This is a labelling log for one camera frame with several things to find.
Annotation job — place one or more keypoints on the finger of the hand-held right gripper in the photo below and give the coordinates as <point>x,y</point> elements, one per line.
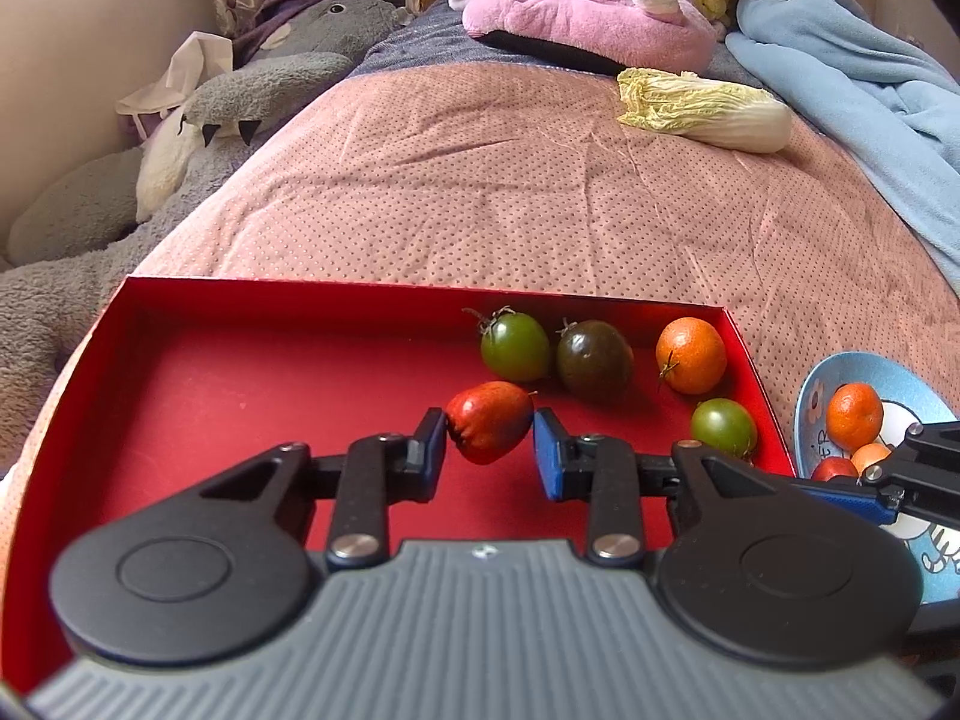
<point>847,501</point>
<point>941,637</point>

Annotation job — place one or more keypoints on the orange mandarin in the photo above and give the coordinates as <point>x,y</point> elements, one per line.
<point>853,415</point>
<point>870,457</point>
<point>691,356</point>

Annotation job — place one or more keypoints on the light blue blanket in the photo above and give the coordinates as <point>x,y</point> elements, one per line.
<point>862,75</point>

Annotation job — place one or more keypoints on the small green tomato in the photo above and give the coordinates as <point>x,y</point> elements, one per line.
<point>724,427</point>

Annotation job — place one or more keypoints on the red wax apple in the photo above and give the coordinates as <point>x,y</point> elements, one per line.
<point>487,424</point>
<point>832,469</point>

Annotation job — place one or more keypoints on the large green tomato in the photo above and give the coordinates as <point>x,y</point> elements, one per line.
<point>517,346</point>

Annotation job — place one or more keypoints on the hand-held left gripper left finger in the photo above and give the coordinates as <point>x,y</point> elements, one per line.
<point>433,450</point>

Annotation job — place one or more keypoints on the blue bear print bowl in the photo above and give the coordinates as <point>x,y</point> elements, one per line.
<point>904,394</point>

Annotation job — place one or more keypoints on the pink bunny plush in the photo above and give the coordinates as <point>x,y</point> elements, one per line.
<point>585,15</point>

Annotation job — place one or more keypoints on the grey plush toy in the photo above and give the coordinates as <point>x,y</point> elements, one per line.
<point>75,300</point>

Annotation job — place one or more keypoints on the napa cabbage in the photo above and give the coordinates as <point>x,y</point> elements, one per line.
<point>712,116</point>

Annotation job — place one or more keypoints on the white tote bag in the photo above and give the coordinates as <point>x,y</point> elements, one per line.
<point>199,60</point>

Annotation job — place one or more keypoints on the purple cloth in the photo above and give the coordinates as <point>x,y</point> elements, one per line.
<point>277,15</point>

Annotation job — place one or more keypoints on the dark brown tomato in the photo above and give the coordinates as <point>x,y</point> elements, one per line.
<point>596,360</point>

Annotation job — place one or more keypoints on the grey bed sheet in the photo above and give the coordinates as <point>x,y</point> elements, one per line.
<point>420,37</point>

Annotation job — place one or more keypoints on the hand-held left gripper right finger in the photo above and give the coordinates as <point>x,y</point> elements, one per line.
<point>551,457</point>

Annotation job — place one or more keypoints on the red cardboard tray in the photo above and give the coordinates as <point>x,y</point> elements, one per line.
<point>225,405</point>

